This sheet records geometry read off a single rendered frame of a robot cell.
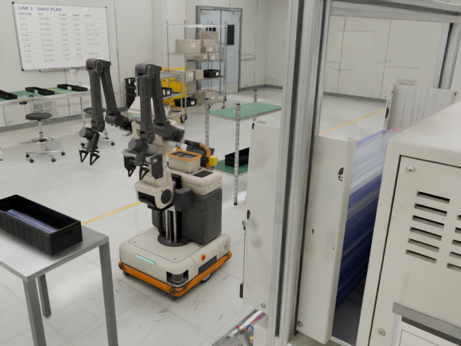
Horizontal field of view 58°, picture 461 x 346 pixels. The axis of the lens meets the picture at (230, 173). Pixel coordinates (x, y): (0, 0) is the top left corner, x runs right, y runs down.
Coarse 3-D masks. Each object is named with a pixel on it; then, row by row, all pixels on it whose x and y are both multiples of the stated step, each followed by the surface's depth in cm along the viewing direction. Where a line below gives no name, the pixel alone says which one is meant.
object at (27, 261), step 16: (0, 240) 207; (16, 240) 207; (96, 240) 209; (0, 256) 193; (16, 256) 194; (32, 256) 194; (48, 256) 194; (64, 256) 195; (16, 272) 183; (32, 272) 182; (32, 288) 182; (112, 288) 224; (32, 304) 184; (48, 304) 272; (112, 304) 226; (32, 320) 187; (112, 320) 229; (32, 336) 192; (112, 336) 232
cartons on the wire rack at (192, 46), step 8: (176, 40) 810; (192, 40) 806; (200, 40) 842; (208, 40) 845; (176, 48) 815; (192, 48) 811; (200, 48) 849; (208, 48) 848; (176, 72) 820; (184, 72) 813; (192, 72) 829; (200, 72) 847; (176, 80) 825; (184, 80) 819; (200, 96) 878; (208, 96) 878; (216, 96) 903
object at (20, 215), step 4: (8, 212) 227; (12, 212) 227; (16, 212) 227; (16, 216) 222; (20, 216) 223; (24, 216) 223; (28, 216) 223; (24, 220) 218; (28, 220) 218; (32, 220) 218; (36, 220) 218; (32, 224) 214; (36, 224) 214; (40, 224) 214; (44, 224) 214; (40, 228) 211; (44, 228) 211; (48, 228) 211; (52, 228) 211; (48, 232) 207; (52, 232) 207
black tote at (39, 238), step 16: (0, 208) 228; (16, 208) 236; (32, 208) 228; (48, 208) 218; (0, 224) 218; (16, 224) 207; (48, 224) 222; (64, 224) 213; (80, 224) 205; (32, 240) 202; (48, 240) 193; (64, 240) 199; (80, 240) 207
